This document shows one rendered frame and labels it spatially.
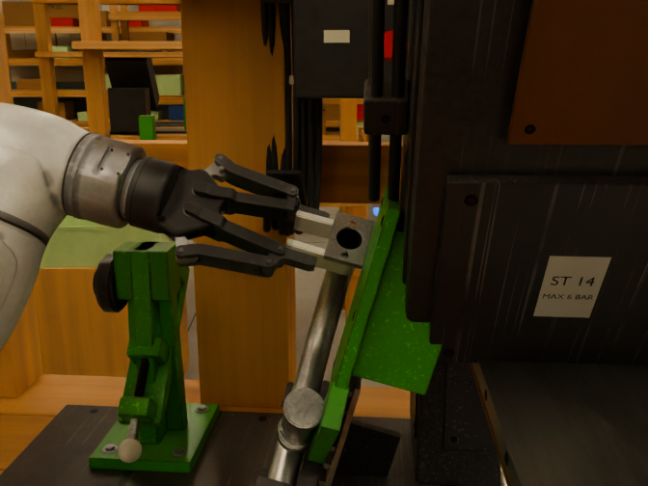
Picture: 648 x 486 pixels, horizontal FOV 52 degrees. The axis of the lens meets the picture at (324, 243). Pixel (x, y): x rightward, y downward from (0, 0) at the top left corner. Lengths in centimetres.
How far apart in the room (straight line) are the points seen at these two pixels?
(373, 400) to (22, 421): 53
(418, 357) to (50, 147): 41
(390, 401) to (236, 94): 52
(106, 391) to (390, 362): 65
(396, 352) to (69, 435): 55
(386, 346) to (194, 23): 54
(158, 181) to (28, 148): 13
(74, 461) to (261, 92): 54
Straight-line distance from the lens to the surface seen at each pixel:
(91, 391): 116
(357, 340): 58
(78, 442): 99
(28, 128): 72
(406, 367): 61
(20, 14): 1141
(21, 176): 70
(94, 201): 69
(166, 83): 770
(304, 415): 61
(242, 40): 93
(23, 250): 70
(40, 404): 115
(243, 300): 99
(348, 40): 81
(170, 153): 106
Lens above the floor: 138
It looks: 14 degrees down
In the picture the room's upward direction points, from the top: straight up
